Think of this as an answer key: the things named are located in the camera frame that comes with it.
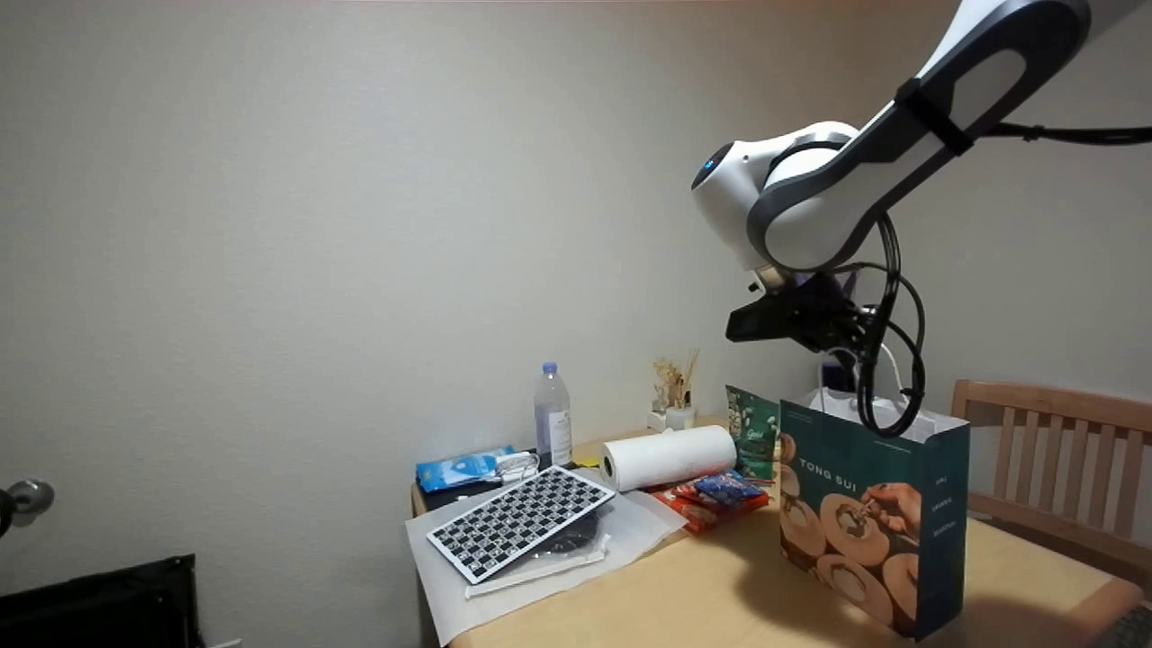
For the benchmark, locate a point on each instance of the blue candy bag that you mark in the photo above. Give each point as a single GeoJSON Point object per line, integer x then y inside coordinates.
{"type": "Point", "coordinates": [728, 489]}

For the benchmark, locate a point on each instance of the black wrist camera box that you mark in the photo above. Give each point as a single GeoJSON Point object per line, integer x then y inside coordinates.
{"type": "Point", "coordinates": [798, 315]}

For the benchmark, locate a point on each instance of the silver door knob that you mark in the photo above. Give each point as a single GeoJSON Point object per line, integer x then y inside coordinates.
{"type": "Point", "coordinates": [29, 499]}

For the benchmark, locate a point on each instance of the red snack packet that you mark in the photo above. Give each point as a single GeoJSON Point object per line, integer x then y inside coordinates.
{"type": "Point", "coordinates": [705, 515]}

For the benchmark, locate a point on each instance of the blue wipes packet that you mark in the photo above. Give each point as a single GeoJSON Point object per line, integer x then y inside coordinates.
{"type": "Point", "coordinates": [455, 473]}

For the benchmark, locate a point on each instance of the white paper towel roll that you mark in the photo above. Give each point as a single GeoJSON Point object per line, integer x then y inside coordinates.
{"type": "Point", "coordinates": [669, 459]}

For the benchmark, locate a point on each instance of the wooden slatted chair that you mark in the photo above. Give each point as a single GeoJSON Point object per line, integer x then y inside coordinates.
{"type": "Point", "coordinates": [1046, 410]}

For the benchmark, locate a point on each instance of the jar with wooden chopsticks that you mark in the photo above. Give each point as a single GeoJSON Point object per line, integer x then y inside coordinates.
{"type": "Point", "coordinates": [676, 398]}

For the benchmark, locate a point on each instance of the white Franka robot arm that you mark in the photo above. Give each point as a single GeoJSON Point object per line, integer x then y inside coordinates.
{"type": "Point", "coordinates": [828, 193]}

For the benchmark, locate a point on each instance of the white translucent table sheet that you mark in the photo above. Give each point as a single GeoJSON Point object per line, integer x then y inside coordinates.
{"type": "Point", "coordinates": [479, 608]}

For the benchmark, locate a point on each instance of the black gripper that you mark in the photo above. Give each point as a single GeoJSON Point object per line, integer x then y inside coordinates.
{"type": "Point", "coordinates": [848, 368]}

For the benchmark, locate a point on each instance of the small white box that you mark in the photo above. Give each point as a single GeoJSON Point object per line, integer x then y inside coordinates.
{"type": "Point", "coordinates": [516, 465]}

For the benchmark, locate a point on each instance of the black pouch under board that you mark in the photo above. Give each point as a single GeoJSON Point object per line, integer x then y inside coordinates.
{"type": "Point", "coordinates": [576, 536]}

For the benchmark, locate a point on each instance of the clear plastic water bottle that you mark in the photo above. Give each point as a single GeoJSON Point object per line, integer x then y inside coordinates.
{"type": "Point", "coordinates": [552, 425]}

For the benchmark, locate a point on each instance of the green paper bag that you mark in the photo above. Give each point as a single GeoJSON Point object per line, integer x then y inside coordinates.
{"type": "Point", "coordinates": [922, 507]}

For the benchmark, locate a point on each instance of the black furniture block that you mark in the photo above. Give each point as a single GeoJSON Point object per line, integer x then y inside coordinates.
{"type": "Point", "coordinates": [95, 599]}

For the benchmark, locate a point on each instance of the black white patterned board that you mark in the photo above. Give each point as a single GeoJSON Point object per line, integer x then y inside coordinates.
{"type": "Point", "coordinates": [520, 523]}

